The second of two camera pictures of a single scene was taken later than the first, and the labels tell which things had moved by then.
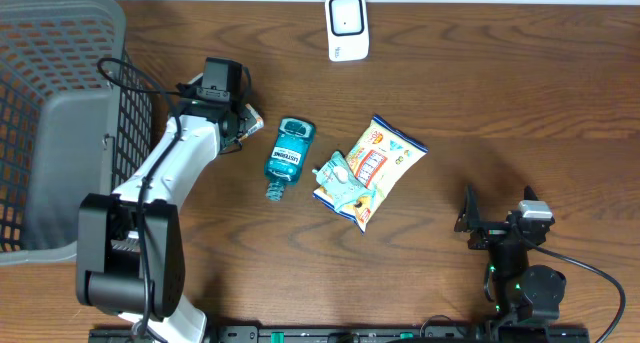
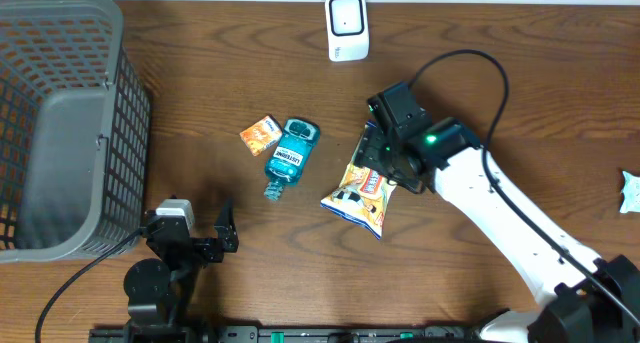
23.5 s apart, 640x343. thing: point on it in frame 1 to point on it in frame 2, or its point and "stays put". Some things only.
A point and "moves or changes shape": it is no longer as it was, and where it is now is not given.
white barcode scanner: (347, 26) stays put
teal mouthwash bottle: (287, 155) stays put
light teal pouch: (340, 182) to (631, 194)
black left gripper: (244, 119) to (227, 238)
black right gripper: (470, 218) to (367, 154)
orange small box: (258, 125) moves or changes shape
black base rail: (361, 333) stays put
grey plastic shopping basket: (76, 118) stays put
